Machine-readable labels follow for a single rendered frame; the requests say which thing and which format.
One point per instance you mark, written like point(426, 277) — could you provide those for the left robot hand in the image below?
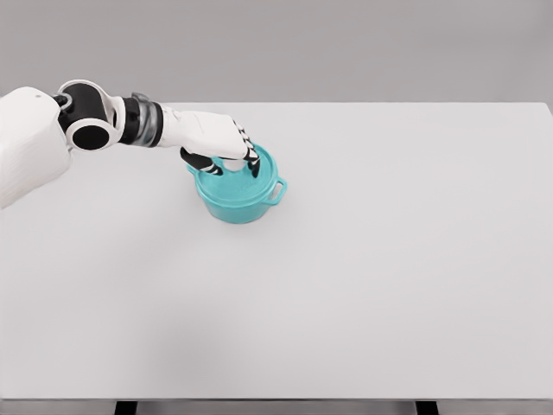
point(214, 134)

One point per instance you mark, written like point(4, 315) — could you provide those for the teal pot lid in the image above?
point(239, 183)

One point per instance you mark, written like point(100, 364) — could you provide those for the teal pot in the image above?
point(242, 209)

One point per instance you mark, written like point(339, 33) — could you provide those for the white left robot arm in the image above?
point(30, 142)

